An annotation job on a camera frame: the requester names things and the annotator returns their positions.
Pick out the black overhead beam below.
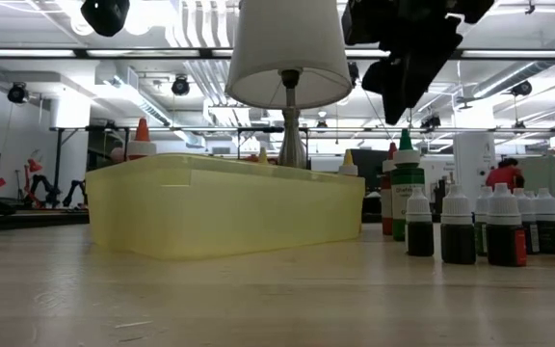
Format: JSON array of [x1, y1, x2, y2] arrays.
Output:
[[0, 46, 555, 62]]

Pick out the large dark-red bottle red cap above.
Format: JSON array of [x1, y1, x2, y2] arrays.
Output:
[[381, 142, 400, 236]]

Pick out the yellow translucent plastic bin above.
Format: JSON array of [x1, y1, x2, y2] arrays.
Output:
[[84, 152, 366, 261]]

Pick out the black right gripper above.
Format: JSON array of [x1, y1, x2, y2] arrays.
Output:
[[340, 0, 495, 126]]

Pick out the white lamp shade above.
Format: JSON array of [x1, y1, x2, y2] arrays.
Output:
[[225, 0, 354, 169]]

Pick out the small dark dropper bottle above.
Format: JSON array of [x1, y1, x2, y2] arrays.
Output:
[[533, 187, 555, 255], [486, 182, 528, 268], [512, 187, 542, 255], [406, 186, 436, 257], [439, 184, 477, 265]]

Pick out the large green bottle green cap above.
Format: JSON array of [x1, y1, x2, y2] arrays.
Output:
[[391, 128, 426, 242]]

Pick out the black ceiling camera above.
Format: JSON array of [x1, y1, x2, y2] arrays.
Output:
[[511, 79, 534, 97], [7, 81, 31, 105], [171, 74, 192, 97]]

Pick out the person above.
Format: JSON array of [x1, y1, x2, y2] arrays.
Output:
[[485, 157, 525, 192]]

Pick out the black aluminium table frame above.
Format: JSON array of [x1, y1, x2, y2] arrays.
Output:
[[0, 210, 90, 233]]

